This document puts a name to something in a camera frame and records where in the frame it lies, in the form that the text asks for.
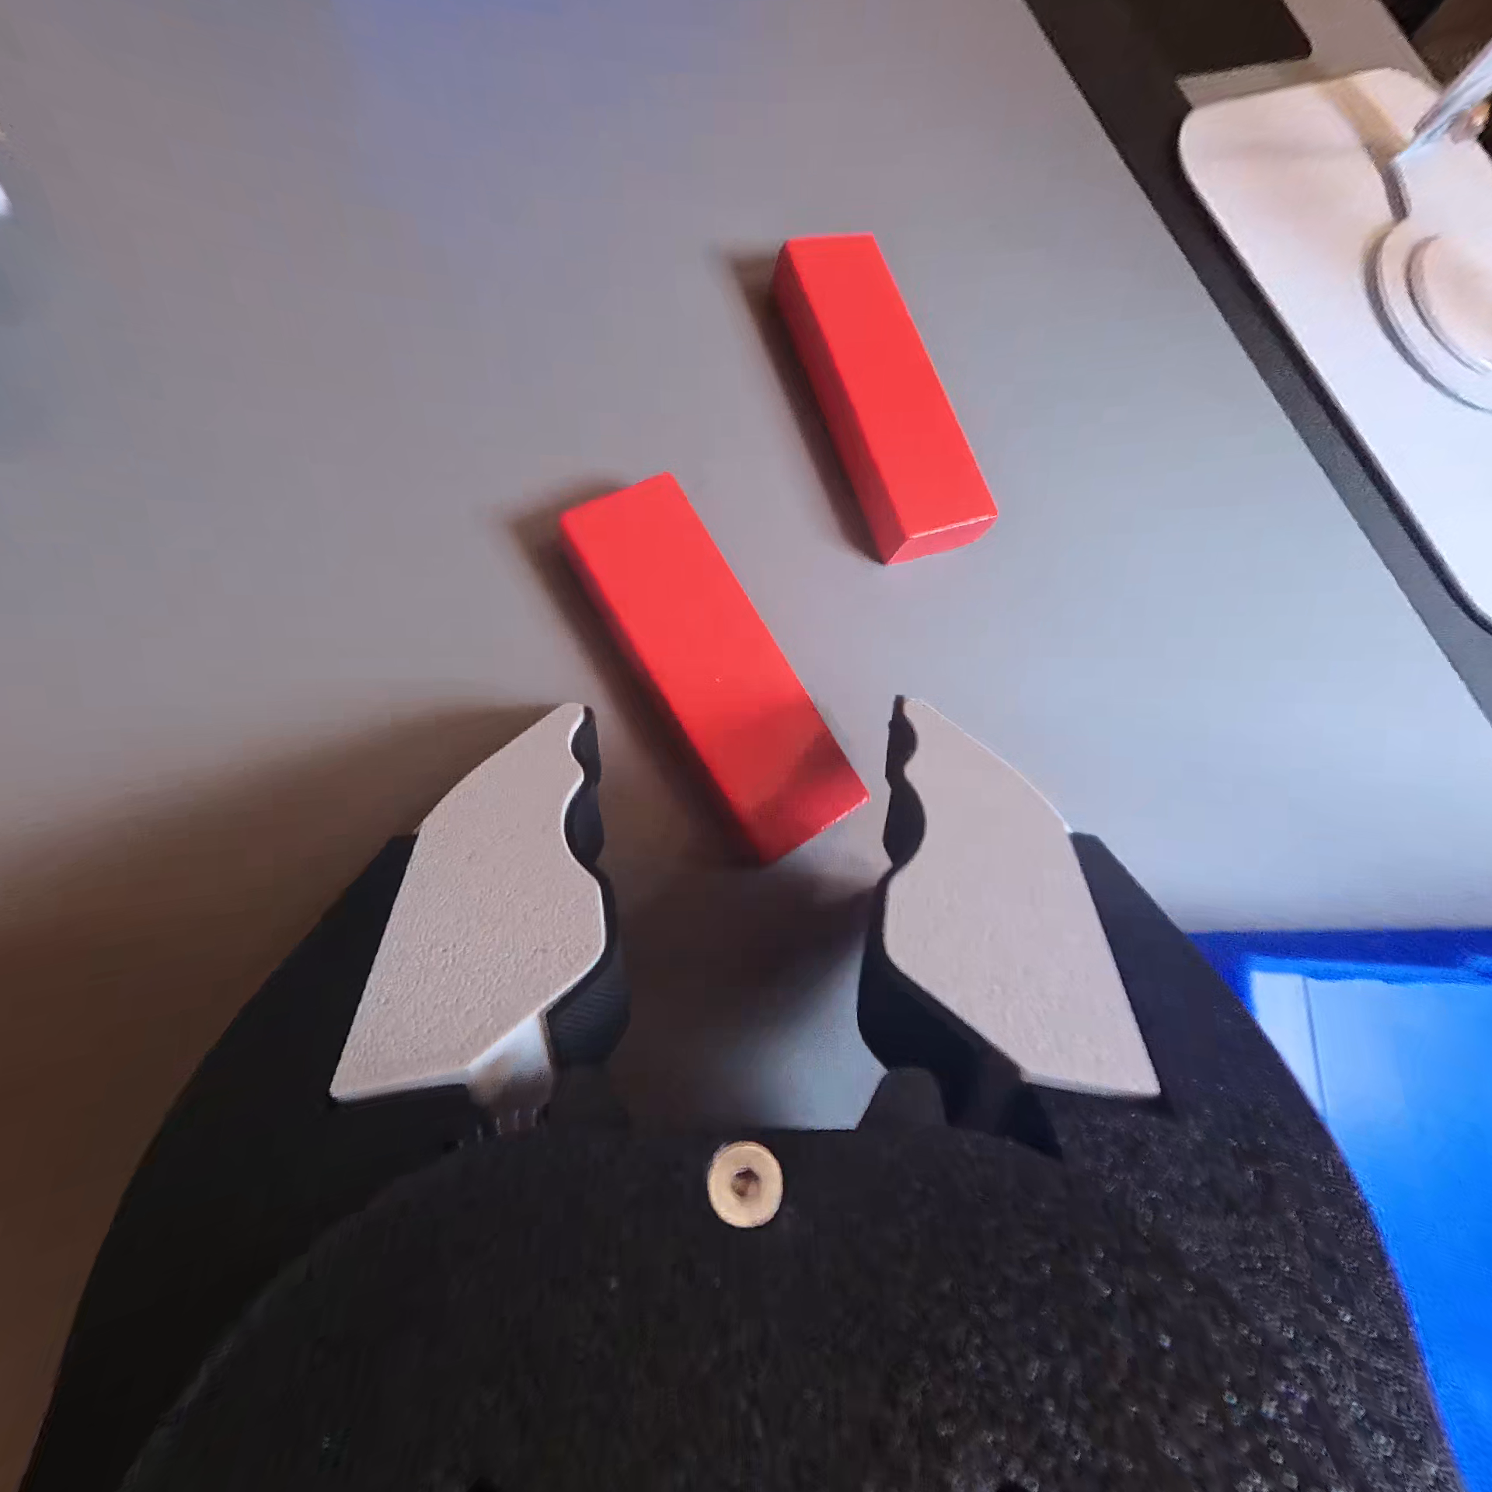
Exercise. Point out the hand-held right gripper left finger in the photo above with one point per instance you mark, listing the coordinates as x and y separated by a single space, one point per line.
489 920

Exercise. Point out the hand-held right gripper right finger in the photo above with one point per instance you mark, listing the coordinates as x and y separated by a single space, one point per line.
1004 933

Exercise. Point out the red rectangular wooden block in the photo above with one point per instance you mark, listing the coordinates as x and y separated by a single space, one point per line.
874 385
703 651

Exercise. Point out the blue plastic bin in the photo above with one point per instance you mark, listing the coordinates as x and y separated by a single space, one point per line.
1398 1104

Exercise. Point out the white document stand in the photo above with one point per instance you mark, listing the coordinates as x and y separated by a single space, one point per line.
1282 211

